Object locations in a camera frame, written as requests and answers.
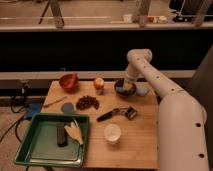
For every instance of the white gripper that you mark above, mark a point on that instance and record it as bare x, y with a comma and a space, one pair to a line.
128, 81

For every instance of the yellow blue sponge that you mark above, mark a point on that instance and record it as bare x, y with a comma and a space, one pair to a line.
124, 88

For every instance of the dark purple bowl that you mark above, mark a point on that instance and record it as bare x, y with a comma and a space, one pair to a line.
120, 82

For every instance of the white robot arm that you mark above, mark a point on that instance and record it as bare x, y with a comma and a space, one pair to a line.
181, 118

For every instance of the red bowl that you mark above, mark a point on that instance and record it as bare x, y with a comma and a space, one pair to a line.
68, 81

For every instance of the light blue small cup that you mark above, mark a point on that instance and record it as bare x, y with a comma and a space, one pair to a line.
141, 90

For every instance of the bunch of dark grapes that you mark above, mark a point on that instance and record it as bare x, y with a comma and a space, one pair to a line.
86, 102

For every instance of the wooden cutting board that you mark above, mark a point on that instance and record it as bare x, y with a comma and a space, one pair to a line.
117, 142

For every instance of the white plastic cup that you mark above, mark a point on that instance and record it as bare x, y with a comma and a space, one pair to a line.
112, 133

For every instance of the grey round lid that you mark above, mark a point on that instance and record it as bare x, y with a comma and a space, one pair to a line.
67, 108

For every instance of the wooden stick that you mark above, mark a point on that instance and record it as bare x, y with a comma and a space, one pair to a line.
54, 102

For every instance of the dark rectangular bar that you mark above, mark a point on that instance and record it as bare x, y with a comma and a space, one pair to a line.
61, 135

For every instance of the blue box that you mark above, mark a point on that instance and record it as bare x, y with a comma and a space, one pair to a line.
33, 109

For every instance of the green plastic tray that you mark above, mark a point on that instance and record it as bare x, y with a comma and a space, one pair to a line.
39, 144

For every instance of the black handled peeler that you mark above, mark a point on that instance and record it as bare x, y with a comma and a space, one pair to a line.
128, 112

